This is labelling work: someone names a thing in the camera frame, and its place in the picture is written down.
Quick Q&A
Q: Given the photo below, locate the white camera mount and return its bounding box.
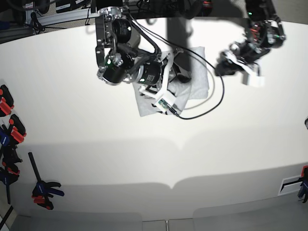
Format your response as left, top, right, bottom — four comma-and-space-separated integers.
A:
140, 48, 183, 114
215, 50, 265, 88

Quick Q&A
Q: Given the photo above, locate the grey T-shirt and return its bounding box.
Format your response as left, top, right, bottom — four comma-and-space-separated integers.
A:
135, 46, 209, 117

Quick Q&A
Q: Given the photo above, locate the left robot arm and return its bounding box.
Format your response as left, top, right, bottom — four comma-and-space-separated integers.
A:
215, 0, 286, 76

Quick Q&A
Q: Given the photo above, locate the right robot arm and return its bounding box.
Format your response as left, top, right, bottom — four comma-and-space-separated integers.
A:
95, 6, 191, 95

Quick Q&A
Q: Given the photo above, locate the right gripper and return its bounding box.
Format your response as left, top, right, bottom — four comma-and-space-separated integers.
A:
134, 60, 192, 95

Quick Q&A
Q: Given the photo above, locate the red black clamp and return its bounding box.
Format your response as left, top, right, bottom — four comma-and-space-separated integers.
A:
0, 84, 14, 117
0, 114, 26, 146

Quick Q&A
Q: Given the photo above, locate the red black clamp lower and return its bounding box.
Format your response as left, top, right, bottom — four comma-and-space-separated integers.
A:
0, 114, 26, 146

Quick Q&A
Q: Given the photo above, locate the blue red clamp right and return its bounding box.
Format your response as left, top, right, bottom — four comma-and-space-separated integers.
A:
297, 166, 308, 203

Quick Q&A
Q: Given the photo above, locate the black camera cable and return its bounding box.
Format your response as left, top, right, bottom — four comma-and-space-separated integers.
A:
127, 14, 226, 120

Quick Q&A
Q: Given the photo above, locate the white black label sticker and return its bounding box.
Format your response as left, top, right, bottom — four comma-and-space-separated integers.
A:
278, 175, 301, 196

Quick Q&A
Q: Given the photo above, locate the red black clamp upper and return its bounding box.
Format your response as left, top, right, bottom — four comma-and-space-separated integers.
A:
0, 84, 14, 117

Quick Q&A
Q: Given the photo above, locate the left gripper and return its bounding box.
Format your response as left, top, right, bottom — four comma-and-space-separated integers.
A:
217, 42, 265, 64

